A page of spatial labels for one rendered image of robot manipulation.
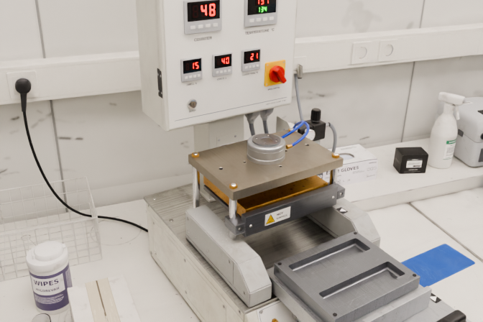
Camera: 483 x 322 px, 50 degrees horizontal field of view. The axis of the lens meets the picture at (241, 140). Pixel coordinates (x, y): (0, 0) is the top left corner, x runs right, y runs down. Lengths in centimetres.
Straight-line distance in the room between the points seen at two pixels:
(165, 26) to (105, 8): 45
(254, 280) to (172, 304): 34
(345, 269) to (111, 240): 72
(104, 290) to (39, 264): 15
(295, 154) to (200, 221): 24
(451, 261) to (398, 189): 30
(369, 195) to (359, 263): 64
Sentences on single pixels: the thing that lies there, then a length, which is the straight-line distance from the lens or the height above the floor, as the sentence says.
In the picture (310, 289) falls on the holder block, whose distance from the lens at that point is 93.
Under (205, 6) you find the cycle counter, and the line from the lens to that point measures 105.
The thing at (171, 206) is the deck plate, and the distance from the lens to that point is 125.
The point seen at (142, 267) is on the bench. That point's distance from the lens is 137.
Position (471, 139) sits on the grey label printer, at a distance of 187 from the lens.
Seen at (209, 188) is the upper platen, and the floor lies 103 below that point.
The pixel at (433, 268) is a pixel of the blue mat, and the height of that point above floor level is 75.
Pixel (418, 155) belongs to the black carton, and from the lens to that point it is 176.
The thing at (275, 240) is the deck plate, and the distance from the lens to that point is 114.
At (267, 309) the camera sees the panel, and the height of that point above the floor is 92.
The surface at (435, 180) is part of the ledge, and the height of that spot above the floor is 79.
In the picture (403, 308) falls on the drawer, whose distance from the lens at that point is 92.
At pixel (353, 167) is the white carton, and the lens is 163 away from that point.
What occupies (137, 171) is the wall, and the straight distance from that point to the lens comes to 162.
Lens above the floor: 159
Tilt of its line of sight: 25 degrees down
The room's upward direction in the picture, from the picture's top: 1 degrees clockwise
